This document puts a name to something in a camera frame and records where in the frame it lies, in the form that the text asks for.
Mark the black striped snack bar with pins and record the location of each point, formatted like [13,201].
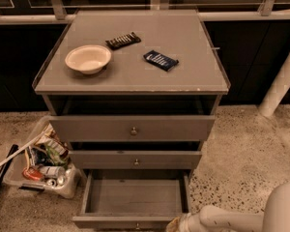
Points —
[122,41]

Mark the grey top drawer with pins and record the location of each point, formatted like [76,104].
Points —
[124,128]

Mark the white paper bowl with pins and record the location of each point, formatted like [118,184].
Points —
[88,59]

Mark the grey drawer cabinet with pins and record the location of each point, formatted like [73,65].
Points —
[129,85]

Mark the white diagonal post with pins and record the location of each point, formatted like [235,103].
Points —
[277,91]

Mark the white drink can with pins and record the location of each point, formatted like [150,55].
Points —
[52,171]

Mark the green snack bag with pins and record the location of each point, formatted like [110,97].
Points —
[56,151]

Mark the white stick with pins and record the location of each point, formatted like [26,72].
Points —
[21,149]

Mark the clear plastic trash bin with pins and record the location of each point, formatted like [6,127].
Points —
[43,163]

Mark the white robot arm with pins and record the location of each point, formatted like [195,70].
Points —
[276,217]

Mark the blue snack packet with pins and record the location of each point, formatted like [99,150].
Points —
[160,61]

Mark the grey drawer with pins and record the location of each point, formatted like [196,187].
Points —
[124,128]
[135,159]
[133,199]

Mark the metal window railing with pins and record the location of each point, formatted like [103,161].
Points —
[145,7]

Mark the grey middle drawer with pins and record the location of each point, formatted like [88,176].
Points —
[135,159]

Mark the black bar on floor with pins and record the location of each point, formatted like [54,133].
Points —
[0,181]

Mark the red snack packet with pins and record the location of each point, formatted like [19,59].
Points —
[32,174]

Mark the grey bottom drawer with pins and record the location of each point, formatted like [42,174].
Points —
[133,199]

